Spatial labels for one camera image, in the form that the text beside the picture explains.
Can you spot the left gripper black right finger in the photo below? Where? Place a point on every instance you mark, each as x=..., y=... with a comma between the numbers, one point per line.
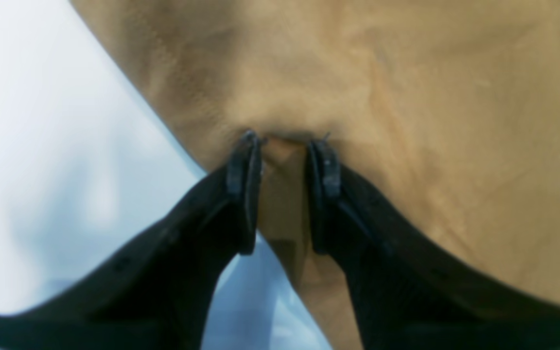
x=407, y=293

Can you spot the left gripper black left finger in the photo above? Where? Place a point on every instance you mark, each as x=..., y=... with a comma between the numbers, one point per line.
x=155, y=292

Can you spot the brown t-shirt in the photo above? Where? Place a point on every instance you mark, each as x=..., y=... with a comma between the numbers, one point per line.
x=451, y=108

